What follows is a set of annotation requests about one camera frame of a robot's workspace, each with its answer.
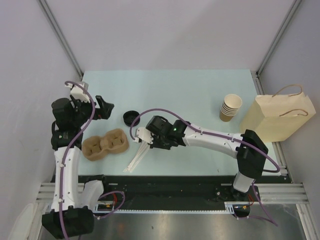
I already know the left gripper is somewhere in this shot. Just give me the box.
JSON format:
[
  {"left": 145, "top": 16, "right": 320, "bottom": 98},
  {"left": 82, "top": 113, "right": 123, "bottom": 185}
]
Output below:
[{"left": 70, "top": 95, "right": 113, "bottom": 126}]

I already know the black coffee cup lid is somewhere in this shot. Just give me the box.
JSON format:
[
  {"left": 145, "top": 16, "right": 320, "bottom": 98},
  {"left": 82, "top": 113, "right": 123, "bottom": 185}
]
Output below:
[{"left": 122, "top": 110, "right": 140, "bottom": 127}]

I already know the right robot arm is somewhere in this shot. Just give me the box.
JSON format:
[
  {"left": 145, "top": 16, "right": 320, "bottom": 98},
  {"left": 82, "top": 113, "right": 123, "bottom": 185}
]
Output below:
[{"left": 146, "top": 115, "right": 269, "bottom": 201}]

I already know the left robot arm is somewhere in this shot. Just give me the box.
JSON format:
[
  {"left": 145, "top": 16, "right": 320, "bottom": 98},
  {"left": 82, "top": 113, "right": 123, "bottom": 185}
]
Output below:
[{"left": 41, "top": 95, "right": 114, "bottom": 240}]

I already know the kraft paper takeout bag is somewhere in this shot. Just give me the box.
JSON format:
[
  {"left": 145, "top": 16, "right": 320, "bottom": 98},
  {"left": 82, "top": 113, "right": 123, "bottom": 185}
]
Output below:
[{"left": 239, "top": 84, "right": 316, "bottom": 143}]

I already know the white wrapped straw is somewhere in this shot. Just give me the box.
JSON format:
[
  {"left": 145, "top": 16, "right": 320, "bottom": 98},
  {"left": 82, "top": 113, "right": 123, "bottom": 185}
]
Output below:
[
  {"left": 129, "top": 146, "right": 150, "bottom": 173},
  {"left": 122, "top": 143, "right": 148, "bottom": 173},
  {"left": 124, "top": 144, "right": 150, "bottom": 173}
]

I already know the brown pulp cup carrier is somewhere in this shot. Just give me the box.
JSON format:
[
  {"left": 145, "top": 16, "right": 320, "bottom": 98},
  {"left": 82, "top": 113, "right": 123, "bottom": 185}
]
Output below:
[{"left": 81, "top": 128, "right": 129, "bottom": 162}]

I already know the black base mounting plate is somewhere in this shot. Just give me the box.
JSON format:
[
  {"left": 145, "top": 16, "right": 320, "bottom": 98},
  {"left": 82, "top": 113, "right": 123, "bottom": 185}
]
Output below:
[{"left": 51, "top": 175, "right": 292, "bottom": 211}]

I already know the stack of paper cups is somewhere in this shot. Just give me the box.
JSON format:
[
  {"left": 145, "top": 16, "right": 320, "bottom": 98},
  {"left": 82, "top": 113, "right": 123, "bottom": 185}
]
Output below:
[{"left": 219, "top": 94, "right": 243, "bottom": 122}]

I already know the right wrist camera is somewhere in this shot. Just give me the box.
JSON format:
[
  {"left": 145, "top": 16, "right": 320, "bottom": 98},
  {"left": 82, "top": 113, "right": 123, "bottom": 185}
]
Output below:
[{"left": 133, "top": 127, "right": 154, "bottom": 145}]

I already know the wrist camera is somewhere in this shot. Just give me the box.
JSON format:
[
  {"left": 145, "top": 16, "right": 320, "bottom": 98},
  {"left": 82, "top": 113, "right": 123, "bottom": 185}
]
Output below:
[
  {"left": 133, "top": 127, "right": 154, "bottom": 145},
  {"left": 65, "top": 83, "right": 90, "bottom": 103}
]

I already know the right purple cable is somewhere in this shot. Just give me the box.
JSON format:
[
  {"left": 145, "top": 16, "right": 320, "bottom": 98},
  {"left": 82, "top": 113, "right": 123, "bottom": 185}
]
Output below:
[{"left": 128, "top": 107, "right": 281, "bottom": 175}]

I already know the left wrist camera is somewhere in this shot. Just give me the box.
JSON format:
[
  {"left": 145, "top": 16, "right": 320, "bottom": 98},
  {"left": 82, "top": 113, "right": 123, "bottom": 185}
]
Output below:
[{"left": 65, "top": 83, "right": 90, "bottom": 103}]

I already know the white slotted cable duct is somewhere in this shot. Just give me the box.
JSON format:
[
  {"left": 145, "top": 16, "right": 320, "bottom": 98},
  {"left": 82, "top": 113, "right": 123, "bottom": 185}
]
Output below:
[{"left": 93, "top": 202, "right": 235, "bottom": 215}]

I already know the aluminium frame rail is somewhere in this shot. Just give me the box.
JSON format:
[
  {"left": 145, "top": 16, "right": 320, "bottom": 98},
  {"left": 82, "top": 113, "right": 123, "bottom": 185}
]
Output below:
[{"left": 36, "top": 182, "right": 309, "bottom": 204}]

